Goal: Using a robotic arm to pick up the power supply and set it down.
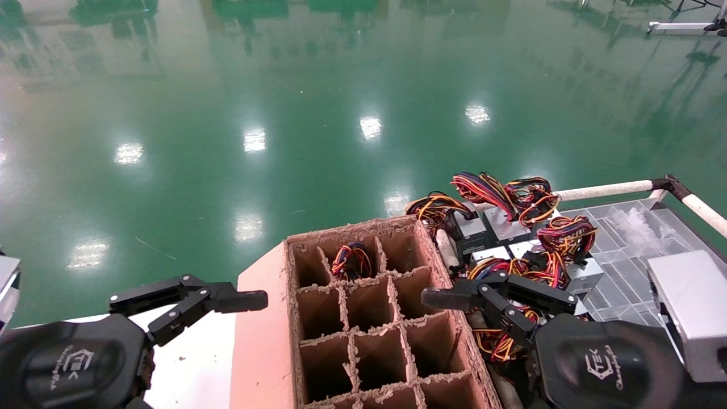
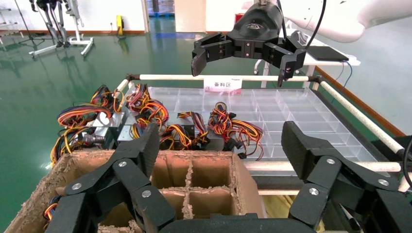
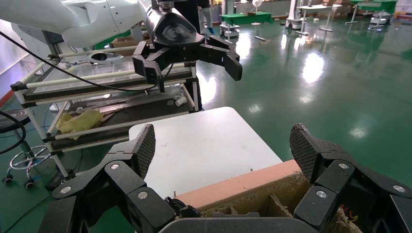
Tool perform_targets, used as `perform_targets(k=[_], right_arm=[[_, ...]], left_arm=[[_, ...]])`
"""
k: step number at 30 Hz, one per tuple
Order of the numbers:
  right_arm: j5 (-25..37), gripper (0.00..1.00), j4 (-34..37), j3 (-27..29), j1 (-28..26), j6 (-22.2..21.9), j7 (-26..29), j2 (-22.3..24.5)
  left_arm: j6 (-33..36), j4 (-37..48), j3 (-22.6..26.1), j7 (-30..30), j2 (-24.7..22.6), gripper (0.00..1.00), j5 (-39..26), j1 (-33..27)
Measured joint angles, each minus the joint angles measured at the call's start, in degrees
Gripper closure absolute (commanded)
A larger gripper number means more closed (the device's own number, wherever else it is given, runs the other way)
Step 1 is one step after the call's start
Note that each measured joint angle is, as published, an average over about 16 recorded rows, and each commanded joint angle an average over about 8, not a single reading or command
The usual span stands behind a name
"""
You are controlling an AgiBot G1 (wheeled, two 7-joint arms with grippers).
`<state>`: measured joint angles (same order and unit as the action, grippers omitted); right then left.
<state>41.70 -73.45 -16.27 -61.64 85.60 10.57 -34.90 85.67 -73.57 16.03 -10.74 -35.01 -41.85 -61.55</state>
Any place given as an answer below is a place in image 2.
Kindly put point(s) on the white table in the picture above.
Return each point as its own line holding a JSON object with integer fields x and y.
{"x": 354, "y": 60}

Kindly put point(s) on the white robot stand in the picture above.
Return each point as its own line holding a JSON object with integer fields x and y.
{"x": 75, "y": 19}

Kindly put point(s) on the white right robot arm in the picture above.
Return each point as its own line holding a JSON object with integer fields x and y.
{"x": 341, "y": 19}

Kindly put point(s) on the black legged robot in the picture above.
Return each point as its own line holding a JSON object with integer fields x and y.
{"x": 48, "y": 6}

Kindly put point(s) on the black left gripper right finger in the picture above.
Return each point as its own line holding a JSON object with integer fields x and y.
{"x": 325, "y": 173}

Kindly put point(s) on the white label sign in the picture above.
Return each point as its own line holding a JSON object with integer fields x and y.
{"x": 222, "y": 84}

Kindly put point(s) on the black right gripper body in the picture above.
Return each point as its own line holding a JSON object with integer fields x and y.
{"x": 257, "y": 25}

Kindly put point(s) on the black flat pad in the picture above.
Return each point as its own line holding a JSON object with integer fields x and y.
{"x": 325, "y": 53}

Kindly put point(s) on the yellow wall device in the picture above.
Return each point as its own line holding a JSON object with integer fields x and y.
{"x": 120, "y": 25}

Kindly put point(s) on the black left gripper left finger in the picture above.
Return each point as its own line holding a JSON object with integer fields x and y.
{"x": 128, "y": 173}

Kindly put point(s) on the white pipe rack frame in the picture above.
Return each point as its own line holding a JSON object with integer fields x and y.
{"x": 177, "y": 77}

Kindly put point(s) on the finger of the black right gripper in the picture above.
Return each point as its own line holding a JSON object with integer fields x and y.
{"x": 209, "y": 48}
{"x": 291, "y": 56}

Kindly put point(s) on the clear plastic compartment tray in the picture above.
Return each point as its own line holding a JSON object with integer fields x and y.
{"x": 289, "y": 109}

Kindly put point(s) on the brown cardboard divider box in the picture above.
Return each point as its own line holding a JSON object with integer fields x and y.
{"x": 209, "y": 173}

